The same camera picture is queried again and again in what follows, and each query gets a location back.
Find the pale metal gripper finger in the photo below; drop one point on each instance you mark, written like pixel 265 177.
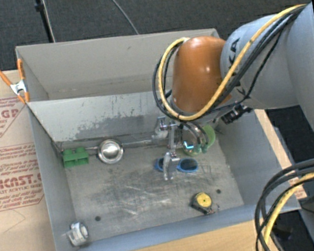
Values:
pixel 175 159
pixel 167 167

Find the blue sunglasses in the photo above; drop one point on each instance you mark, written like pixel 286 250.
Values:
pixel 188 165

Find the light green cup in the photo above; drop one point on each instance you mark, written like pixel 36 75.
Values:
pixel 210 135

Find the grey metal bin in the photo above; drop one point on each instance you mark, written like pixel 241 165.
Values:
pixel 132 191

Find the yellow and black tape measure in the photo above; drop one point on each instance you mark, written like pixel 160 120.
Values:
pixel 202 200

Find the green toy brick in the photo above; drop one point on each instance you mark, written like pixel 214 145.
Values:
pixel 75 157

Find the clear glass jar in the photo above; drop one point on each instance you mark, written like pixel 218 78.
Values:
pixel 78 233

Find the brown cardboard board, red print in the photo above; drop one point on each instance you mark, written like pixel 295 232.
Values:
pixel 9 163

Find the black cylinder on white bracket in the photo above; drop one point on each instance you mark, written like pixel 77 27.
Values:
pixel 233 114

